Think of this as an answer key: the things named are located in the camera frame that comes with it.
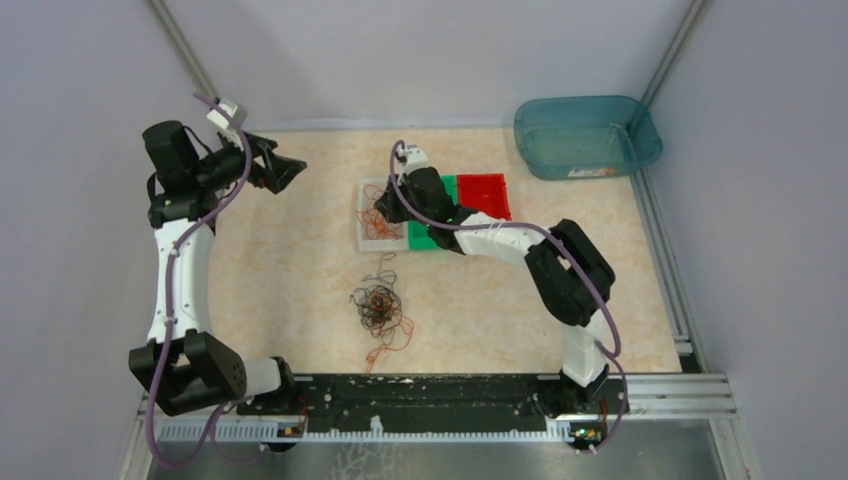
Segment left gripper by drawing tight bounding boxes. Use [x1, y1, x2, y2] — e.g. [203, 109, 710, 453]
[191, 127, 305, 193]

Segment orange black cable bundle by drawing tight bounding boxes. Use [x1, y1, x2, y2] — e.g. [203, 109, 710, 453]
[349, 251, 416, 376]

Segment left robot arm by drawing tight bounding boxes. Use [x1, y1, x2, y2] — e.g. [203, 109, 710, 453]
[128, 120, 307, 416]

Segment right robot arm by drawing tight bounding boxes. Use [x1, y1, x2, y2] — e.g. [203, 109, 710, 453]
[375, 167, 621, 413]

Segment white plastic bin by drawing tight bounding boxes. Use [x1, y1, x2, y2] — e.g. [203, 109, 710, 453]
[354, 178, 409, 253]

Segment green plastic bin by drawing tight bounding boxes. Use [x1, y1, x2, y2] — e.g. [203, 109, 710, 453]
[405, 173, 460, 252]

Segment red plastic bin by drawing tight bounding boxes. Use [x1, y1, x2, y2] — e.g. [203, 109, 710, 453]
[456, 173, 512, 220]

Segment teal translucent tub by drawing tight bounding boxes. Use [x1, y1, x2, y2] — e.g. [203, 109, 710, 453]
[513, 95, 663, 181]

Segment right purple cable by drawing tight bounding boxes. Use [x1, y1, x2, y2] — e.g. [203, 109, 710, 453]
[388, 140, 629, 454]

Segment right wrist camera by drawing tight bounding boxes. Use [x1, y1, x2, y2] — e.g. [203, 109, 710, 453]
[396, 144, 429, 174]

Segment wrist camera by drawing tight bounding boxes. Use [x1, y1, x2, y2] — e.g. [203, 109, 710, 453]
[396, 144, 429, 174]
[206, 98, 248, 149]

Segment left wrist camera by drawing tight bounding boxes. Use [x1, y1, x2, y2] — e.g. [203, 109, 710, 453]
[206, 98, 248, 149]

